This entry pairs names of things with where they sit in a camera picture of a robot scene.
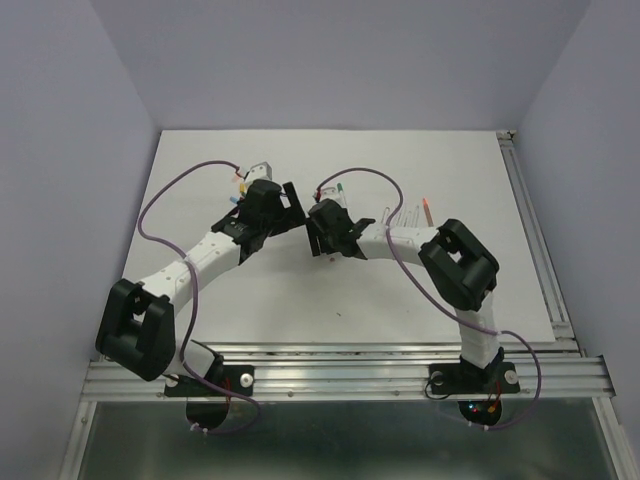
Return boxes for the orange highlighter pen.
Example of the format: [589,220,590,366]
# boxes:
[422,197,434,227]

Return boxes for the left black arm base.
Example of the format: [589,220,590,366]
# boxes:
[162,342,262,436]

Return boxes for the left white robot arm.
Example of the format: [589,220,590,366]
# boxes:
[95,180,305,394]

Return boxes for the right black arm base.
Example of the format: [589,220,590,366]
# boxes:
[424,347,521,429]

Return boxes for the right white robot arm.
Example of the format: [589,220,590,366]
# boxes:
[307,199,503,390]

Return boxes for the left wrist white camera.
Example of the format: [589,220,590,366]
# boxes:
[244,162,273,187]

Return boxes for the aluminium right side rail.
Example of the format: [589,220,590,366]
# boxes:
[496,130,586,356]

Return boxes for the aluminium rail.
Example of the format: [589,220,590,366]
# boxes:
[60,338,626,479]
[496,130,586,356]

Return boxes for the aluminium front rail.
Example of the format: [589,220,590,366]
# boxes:
[60,338,626,479]

